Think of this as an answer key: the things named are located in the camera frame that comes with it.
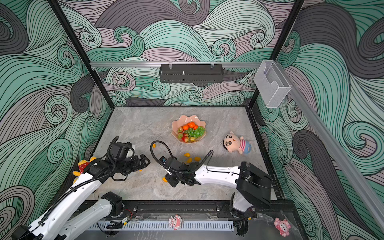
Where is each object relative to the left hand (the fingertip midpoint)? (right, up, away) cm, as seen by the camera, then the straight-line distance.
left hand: (144, 162), depth 75 cm
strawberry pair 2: (+17, +11, +22) cm, 30 cm away
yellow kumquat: (+6, +10, -6) cm, 14 cm away
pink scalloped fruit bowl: (+14, +19, +28) cm, 37 cm away
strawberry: (+25, +9, +20) cm, 33 cm away
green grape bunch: (+28, +13, +20) cm, 36 cm away
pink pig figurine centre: (+17, -25, -8) cm, 31 cm away
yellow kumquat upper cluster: (+22, 0, +17) cm, 28 cm away
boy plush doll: (+50, +8, +14) cm, 52 cm away
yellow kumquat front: (+9, -11, +6) cm, 16 cm away
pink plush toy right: (+66, -26, -10) cm, 71 cm away
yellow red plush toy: (-38, -4, +8) cm, 39 cm away
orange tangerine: (+21, +17, +26) cm, 37 cm away
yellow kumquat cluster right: (+28, -3, +17) cm, 33 cm away
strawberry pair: (+20, +10, +20) cm, 30 cm away
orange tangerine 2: (+25, +19, +26) cm, 40 cm away
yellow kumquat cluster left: (+23, -3, +15) cm, 28 cm away
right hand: (+11, -9, +3) cm, 15 cm away
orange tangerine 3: (+28, +17, +26) cm, 41 cm away
